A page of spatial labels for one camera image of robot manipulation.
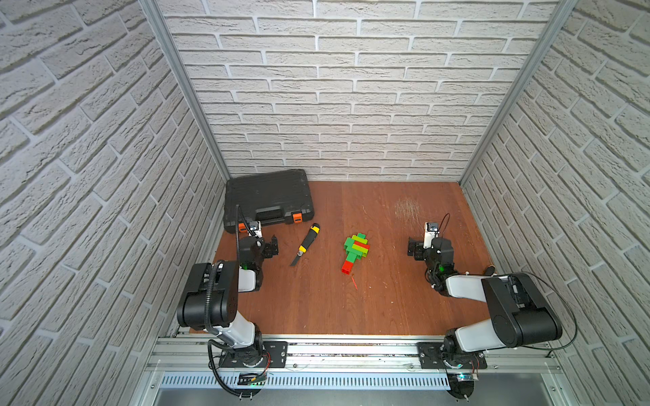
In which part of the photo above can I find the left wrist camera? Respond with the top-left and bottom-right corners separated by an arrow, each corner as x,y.
245,221 -> 262,239

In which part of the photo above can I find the black plastic tool case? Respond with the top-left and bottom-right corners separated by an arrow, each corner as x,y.
223,169 -> 315,233

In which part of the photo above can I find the black handled screwdriver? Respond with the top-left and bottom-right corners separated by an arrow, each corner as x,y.
483,265 -> 496,277

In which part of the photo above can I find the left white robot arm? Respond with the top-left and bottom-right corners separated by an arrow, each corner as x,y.
176,237 -> 279,355

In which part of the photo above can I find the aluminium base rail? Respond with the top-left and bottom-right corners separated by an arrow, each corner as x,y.
146,334 -> 562,392

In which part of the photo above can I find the green 2x4 lego brick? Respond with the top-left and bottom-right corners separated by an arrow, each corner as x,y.
345,235 -> 370,262

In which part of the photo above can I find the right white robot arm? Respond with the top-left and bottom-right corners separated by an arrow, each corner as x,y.
407,237 -> 563,355

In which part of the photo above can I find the small dark green lego brick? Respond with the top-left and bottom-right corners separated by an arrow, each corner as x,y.
345,247 -> 364,264

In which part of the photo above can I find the small red lego brick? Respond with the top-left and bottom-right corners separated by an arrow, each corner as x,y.
341,261 -> 354,275

